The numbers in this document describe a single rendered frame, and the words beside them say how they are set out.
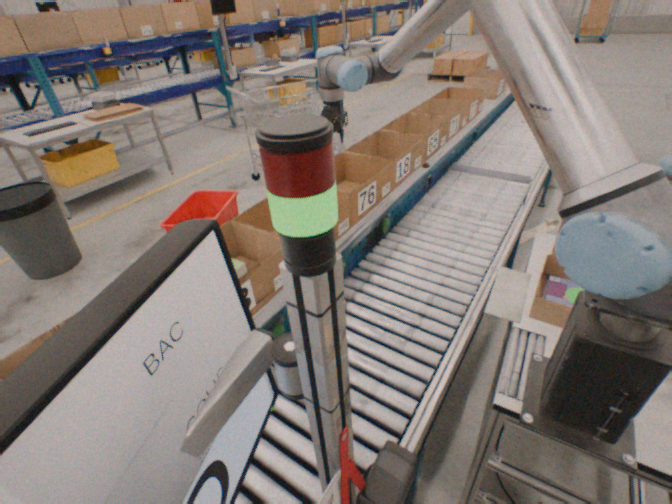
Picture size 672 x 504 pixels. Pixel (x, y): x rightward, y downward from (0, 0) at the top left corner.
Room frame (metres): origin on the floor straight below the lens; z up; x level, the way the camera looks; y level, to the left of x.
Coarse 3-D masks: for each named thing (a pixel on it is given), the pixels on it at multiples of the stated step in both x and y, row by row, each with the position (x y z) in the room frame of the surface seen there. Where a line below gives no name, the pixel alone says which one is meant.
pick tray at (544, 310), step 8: (552, 256) 1.11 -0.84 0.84; (544, 264) 1.06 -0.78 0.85; (552, 264) 1.10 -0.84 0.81; (544, 272) 1.11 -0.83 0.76; (552, 272) 1.10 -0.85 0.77; (560, 272) 1.08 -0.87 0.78; (544, 280) 1.07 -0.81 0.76; (536, 288) 1.02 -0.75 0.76; (536, 296) 0.89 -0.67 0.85; (536, 304) 0.88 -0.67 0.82; (544, 304) 0.87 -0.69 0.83; (552, 304) 0.86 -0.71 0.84; (560, 304) 0.85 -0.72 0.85; (536, 312) 0.88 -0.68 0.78; (544, 312) 0.87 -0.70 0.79; (552, 312) 0.85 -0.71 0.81; (560, 312) 0.84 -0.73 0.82; (568, 312) 0.83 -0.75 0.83; (544, 320) 0.86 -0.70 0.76; (552, 320) 0.85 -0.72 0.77; (560, 320) 0.84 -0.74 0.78
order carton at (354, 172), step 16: (336, 160) 1.80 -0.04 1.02; (352, 160) 1.81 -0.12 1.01; (368, 160) 1.76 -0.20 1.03; (384, 160) 1.71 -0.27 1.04; (336, 176) 1.79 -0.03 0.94; (352, 176) 1.82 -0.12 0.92; (368, 176) 1.76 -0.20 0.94; (384, 176) 1.61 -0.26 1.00; (352, 192) 1.38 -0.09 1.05; (352, 208) 1.37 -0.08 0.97; (368, 208) 1.48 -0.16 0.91; (352, 224) 1.37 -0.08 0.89
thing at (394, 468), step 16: (384, 448) 0.31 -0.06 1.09; (400, 448) 0.31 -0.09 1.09; (384, 464) 0.28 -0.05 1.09; (400, 464) 0.28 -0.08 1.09; (416, 464) 0.29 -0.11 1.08; (368, 480) 0.26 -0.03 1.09; (384, 480) 0.26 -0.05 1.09; (400, 480) 0.26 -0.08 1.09; (368, 496) 0.24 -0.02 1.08; (384, 496) 0.24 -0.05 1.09; (400, 496) 0.24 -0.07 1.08
